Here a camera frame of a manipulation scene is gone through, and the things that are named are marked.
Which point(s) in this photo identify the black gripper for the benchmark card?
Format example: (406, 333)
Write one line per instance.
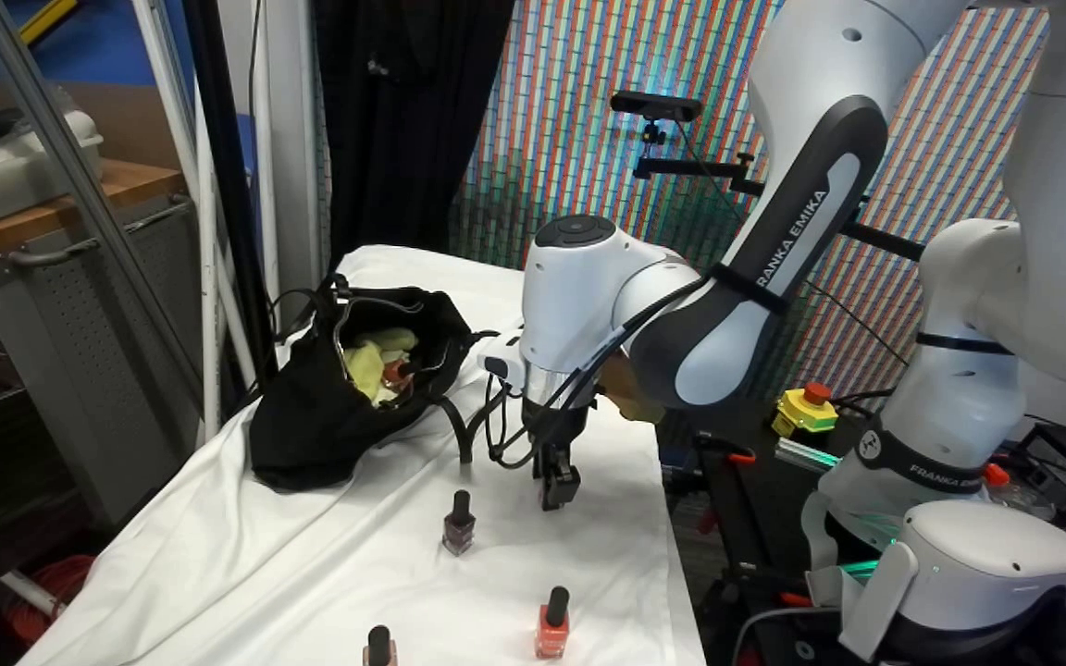
(556, 431)

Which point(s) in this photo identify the dark brown nail polish bottle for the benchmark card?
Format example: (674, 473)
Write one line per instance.
(459, 533)

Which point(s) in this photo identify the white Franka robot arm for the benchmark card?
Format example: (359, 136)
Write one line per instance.
(581, 296)

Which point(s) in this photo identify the yellow cloth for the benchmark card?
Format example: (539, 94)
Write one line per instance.
(366, 369)

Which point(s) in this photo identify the teal box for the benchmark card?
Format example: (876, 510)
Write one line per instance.
(810, 454)

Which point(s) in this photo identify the yellow emergency stop button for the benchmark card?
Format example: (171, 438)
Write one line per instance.
(804, 412)

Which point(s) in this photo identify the white tablecloth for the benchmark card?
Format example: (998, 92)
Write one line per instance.
(312, 555)

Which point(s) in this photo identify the black curtain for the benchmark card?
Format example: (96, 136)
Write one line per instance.
(409, 123)

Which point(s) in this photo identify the white vertical pipe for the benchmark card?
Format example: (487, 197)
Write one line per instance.
(206, 321)

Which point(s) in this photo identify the striped patterned screen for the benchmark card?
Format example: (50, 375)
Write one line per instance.
(556, 76)

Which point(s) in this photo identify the white VR headset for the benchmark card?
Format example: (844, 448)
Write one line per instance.
(989, 555)

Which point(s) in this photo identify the black vertical pole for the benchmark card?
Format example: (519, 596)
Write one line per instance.
(227, 188)

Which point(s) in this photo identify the grey cabinet with wooden top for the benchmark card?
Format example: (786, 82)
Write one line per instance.
(63, 373)

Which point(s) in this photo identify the red bucket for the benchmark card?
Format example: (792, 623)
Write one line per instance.
(55, 586)

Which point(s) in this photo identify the white plastic tub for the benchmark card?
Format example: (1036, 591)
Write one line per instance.
(17, 172)

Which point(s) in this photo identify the aluminium frame post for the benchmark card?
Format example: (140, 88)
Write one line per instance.
(80, 188)

